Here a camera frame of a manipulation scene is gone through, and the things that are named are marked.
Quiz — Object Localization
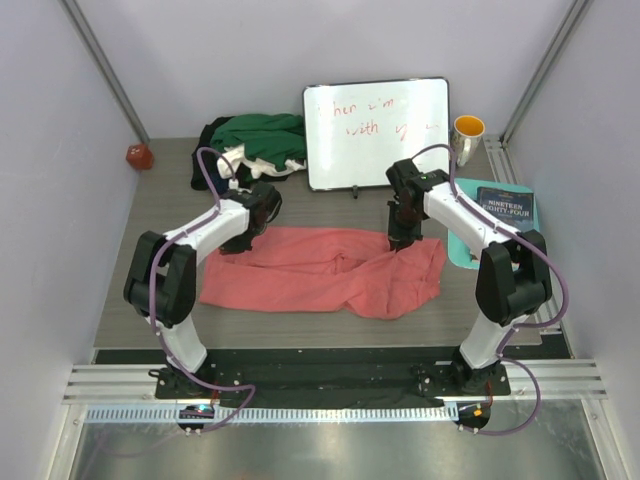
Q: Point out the red cube eraser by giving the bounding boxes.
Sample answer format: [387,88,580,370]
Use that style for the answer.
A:
[126,144,154,170]

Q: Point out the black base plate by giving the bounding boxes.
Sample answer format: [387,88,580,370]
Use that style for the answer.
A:
[149,347,511,410]

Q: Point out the white t shirt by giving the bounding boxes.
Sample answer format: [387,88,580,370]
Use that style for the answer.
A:
[216,145,307,180]

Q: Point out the white slotted cable duct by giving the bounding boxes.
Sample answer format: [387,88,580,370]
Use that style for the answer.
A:
[85,403,458,424]

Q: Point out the yellow white mug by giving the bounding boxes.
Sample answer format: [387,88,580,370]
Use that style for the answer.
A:
[450,115,485,167]

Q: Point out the teal tray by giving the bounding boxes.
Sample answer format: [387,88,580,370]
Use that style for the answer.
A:
[447,178,540,270]

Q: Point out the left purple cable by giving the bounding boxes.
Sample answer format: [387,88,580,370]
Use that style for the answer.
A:
[148,146,241,386]

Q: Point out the white dry-erase board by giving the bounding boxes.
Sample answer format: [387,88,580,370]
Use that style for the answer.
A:
[302,77,450,191]

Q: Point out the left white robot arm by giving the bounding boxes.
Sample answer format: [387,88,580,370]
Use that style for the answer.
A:
[123,182,282,399]

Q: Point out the blue 1984 book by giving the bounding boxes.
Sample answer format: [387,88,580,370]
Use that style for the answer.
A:
[476,187,535,231]

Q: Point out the pink t shirt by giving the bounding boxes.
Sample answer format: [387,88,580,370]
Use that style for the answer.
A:
[199,227,446,320]

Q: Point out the green t shirt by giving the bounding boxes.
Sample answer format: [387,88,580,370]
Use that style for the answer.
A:
[209,113,307,171]

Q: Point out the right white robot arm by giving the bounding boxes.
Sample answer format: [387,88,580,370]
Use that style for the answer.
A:
[386,159,552,395]

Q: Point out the black t shirt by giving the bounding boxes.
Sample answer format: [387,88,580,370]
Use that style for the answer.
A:
[190,117,231,195]

